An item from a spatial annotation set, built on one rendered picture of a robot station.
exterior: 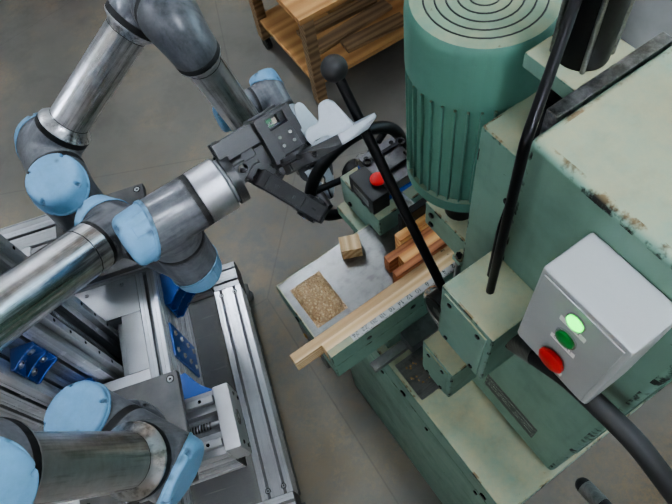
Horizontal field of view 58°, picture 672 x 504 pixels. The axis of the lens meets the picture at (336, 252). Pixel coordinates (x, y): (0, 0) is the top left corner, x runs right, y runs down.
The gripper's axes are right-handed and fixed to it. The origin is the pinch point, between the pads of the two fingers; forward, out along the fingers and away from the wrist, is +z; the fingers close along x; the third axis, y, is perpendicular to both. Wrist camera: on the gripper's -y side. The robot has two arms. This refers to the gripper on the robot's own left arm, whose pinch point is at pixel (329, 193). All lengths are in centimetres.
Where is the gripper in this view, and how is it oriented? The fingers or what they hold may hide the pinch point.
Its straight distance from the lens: 152.6
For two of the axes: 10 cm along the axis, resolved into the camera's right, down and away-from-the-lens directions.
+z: 4.9, 8.7, 0.0
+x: -8.6, 4.8, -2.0
